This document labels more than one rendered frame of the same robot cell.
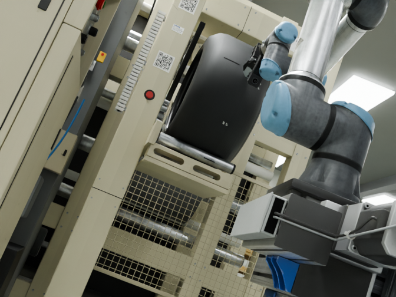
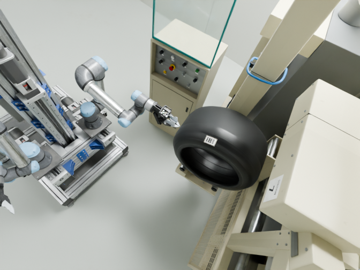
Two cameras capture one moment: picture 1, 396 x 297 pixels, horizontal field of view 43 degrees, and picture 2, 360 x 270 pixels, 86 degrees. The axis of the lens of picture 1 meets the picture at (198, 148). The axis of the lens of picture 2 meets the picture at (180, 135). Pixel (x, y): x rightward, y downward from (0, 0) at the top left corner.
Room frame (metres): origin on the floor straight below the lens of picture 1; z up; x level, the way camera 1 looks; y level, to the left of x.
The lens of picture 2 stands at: (2.14, -0.67, 2.29)
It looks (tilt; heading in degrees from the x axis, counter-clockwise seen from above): 60 degrees down; 115
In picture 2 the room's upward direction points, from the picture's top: 18 degrees clockwise
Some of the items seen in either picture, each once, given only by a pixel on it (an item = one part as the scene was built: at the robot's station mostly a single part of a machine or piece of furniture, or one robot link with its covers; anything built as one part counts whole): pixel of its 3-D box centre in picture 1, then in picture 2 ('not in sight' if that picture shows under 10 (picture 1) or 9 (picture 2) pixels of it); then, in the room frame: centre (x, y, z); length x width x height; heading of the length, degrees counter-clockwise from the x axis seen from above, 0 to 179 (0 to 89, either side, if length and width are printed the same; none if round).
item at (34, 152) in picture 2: not in sight; (29, 152); (1.13, -0.82, 0.88); 0.13 x 0.12 x 0.14; 66
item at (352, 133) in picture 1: (342, 135); (89, 111); (1.11, -0.31, 0.88); 0.13 x 0.12 x 0.14; 97
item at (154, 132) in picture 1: (149, 140); not in sight; (2.09, 0.21, 0.90); 0.40 x 0.03 x 0.10; 10
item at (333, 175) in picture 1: (330, 181); (92, 119); (1.12, -0.31, 0.77); 0.15 x 0.15 x 0.10
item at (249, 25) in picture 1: (251, 33); (321, 152); (2.43, -0.04, 1.71); 0.61 x 0.25 x 0.15; 100
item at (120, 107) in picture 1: (141, 61); not in sight; (2.01, 0.36, 1.19); 0.05 x 0.04 x 0.48; 10
